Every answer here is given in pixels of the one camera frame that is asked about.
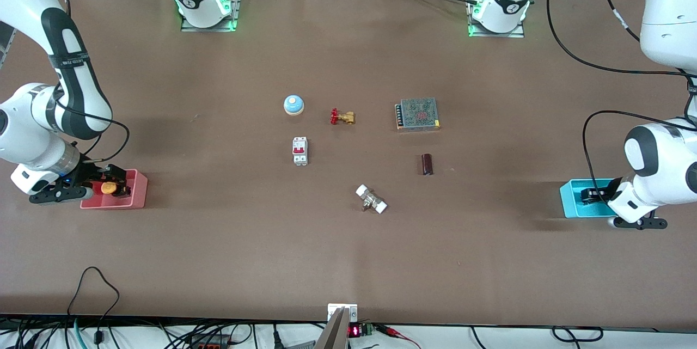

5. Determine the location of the green cable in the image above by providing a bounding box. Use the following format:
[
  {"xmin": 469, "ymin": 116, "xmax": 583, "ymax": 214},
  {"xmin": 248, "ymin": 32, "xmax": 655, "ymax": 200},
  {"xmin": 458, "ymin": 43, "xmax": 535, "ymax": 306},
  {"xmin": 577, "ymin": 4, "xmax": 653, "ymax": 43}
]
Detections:
[{"xmin": 73, "ymin": 317, "xmax": 89, "ymax": 349}]

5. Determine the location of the pink plastic bin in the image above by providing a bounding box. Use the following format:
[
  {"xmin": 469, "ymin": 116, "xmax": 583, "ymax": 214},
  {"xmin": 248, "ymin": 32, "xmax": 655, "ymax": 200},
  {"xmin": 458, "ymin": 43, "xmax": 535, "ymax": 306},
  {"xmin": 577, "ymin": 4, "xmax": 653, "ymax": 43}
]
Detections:
[{"xmin": 80, "ymin": 169, "xmax": 148, "ymax": 210}]

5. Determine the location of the red clip lead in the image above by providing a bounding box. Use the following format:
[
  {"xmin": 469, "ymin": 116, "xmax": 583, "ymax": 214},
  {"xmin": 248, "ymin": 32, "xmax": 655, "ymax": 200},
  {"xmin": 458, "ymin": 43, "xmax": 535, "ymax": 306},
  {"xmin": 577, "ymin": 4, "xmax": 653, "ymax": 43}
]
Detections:
[{"xmin": 376, "ymin": 324, "xmax": 421, "ymax": 349}]

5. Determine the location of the black coiled cable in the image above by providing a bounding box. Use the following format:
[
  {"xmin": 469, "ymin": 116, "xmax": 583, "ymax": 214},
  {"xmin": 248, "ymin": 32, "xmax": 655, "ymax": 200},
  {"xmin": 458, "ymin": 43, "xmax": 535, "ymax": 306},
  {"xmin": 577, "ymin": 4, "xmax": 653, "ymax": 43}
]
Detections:
[{"xmin": 552, "ymin": 326, "xmax": 604, "ymax": 344}]

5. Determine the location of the white bracket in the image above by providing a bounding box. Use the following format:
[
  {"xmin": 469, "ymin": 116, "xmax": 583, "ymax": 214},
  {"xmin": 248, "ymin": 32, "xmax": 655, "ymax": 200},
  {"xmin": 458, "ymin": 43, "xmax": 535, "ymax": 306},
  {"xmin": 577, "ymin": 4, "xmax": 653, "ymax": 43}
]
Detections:
[{"xmin": 327, "ymin": 303, "xmax": 358, "ymax": 322}]

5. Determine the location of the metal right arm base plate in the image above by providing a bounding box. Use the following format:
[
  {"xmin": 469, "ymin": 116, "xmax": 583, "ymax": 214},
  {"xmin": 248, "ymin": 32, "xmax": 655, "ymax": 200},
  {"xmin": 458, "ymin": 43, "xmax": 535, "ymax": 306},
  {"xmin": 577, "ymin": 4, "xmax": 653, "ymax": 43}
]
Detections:
[{"xmin": 180, "ymin": 0, "xmax": 243, "ymax": 33}]

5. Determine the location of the cyan plastic bin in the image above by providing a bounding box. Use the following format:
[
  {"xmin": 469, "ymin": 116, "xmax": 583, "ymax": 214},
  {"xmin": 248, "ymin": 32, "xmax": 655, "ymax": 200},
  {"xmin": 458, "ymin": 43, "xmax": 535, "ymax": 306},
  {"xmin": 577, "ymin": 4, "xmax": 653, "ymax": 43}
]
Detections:
[{"xmin": 560, "ymin": 178, "xmax": 621, "ymax": 219}]

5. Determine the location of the metal valve with white caps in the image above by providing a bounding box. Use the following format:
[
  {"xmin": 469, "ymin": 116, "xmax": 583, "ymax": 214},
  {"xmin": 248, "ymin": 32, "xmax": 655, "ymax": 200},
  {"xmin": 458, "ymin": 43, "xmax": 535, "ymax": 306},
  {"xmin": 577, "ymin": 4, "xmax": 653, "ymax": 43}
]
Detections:
[{"xmin": 355, "ymin": 184, "xmax": 388, "ymax": 215}]

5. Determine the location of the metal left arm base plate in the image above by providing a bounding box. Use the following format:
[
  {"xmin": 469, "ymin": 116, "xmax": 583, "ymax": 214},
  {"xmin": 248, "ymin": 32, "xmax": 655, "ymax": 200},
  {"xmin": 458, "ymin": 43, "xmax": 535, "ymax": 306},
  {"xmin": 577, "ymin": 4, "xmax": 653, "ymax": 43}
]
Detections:
[{"xmin": 467, "ymin": 0, "xmax": 526, "ymax": 39}]

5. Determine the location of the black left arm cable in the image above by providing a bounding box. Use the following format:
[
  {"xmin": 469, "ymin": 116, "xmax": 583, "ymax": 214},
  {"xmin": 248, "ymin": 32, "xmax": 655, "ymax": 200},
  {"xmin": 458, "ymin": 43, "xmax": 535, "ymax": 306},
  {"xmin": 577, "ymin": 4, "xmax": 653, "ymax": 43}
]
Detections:
[{"xmin": 546, "ymin": 0, "xmax": 697, "ymax": 75}]

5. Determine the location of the grey metal bar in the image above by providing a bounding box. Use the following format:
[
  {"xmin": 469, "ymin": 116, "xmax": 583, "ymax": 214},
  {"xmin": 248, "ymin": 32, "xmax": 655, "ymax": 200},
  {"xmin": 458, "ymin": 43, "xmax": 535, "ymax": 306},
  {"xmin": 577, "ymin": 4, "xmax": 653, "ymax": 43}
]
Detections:
[{"xmin": 314, "ymin": 307, "xmax": 350, "ymax": 349}]

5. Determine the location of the black looped cable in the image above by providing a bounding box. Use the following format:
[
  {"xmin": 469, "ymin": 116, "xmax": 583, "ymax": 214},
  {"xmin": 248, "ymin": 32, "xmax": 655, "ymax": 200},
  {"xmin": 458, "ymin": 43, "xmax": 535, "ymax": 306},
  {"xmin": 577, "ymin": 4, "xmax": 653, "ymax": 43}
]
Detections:
[{"xmin": 66, "ymin": 266, "xmax": 120, "ymax": 345}]

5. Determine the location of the black power strip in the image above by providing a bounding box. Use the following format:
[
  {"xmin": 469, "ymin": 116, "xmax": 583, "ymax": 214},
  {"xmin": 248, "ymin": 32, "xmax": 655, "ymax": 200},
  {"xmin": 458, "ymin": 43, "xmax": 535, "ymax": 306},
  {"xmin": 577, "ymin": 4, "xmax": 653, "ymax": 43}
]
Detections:
[{"xmin": 184, "ymin": 333, "xmax": 233, "ymax": 349}]

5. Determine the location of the metal mesh power supply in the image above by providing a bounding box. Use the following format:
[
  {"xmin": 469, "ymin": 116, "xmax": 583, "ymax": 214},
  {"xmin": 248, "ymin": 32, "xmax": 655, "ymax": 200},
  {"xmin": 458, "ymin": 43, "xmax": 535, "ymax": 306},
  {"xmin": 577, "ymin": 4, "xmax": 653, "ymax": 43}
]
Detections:
[{"xmin": 395, "ymin": 97, "xmax": 441, "ymax": 132}]

